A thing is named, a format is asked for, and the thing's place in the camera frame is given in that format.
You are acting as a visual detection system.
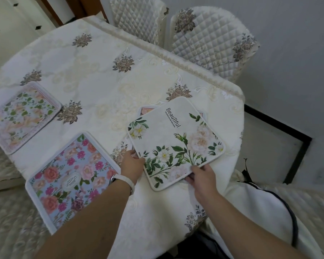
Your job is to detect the person's left hand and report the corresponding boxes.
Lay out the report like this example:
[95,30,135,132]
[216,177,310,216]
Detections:
[120,150,146,187]

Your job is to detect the person's right hand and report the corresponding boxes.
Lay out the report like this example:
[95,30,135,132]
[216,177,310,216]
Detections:
[185,164,220,206]

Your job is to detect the white floral placemat green leaves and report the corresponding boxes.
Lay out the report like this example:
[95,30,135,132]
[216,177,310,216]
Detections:
[127,98,226,192]

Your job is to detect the person's left forearm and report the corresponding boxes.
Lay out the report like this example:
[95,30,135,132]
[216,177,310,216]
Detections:
[34,178,132,259]

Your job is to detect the person's right forearm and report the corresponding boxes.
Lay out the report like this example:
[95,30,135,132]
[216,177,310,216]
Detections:
[195,192,308,259]

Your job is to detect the white wristband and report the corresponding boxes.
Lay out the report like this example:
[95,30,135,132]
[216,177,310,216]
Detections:
[109,174,136,196]

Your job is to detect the pink-edged placemat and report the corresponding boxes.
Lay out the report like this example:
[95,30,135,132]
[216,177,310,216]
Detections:
[137,106,207,120]

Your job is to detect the person's dark clothing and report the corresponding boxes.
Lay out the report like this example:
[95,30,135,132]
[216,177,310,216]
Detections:
[175,231,230,259]

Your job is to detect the blue placemat pink roses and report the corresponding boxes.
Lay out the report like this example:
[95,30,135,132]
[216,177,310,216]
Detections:
[25,131,122,235]

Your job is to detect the white fabric bag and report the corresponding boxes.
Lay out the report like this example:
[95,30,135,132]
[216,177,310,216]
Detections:
[202,170,322,259]

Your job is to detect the cream embroidered tablecloth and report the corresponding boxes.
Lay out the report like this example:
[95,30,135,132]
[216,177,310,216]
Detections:
[0,15,246,259]

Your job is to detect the pale pink floral placemat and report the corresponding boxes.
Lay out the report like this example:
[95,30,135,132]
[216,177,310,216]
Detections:
[0,81,62,155]

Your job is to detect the quilted cream chair floral embroidery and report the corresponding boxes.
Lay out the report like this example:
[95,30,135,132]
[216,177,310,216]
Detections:
[168,6,261,83]

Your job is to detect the brown wooden door frame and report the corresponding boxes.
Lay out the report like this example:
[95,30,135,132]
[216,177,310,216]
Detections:
[32,0,109,27]

